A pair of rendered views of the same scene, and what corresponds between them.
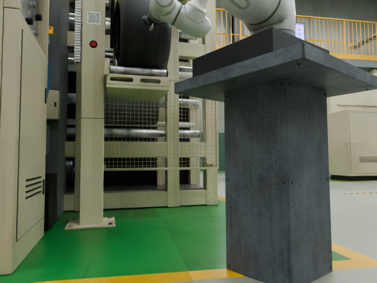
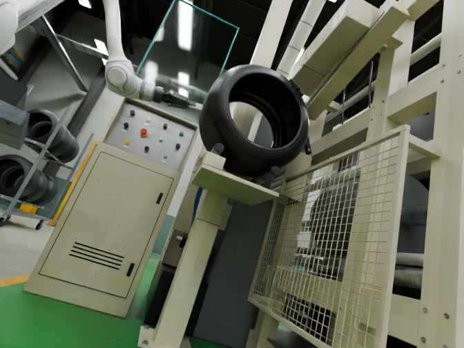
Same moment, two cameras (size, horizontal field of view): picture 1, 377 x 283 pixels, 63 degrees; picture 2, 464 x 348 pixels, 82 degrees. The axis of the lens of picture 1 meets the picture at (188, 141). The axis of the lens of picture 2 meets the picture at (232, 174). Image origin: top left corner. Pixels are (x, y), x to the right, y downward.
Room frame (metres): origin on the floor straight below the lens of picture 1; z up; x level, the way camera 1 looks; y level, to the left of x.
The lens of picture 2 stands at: (2.01, -0.95, 0.45)
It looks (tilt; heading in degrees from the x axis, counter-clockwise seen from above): 18 degrees up; 95
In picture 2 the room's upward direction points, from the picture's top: 18 degrees clockwise
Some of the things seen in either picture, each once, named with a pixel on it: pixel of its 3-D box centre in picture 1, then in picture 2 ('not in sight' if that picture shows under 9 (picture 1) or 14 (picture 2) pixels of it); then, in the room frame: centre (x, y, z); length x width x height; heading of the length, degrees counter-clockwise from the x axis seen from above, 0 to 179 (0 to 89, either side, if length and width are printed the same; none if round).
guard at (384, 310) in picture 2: (161, 123); (306, 237); (2.30, 0.20, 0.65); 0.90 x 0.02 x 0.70; 105
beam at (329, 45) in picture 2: not in sight; (331, 56); (2.24, 0.29, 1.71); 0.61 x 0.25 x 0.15; 105
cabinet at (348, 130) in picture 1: (359, 145); not in sight; (5.67, -3.18, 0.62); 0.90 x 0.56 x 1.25; 100
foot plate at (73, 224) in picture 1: (91, 222); (166, 340); (1.83, 0.58, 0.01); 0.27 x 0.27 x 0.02; 15
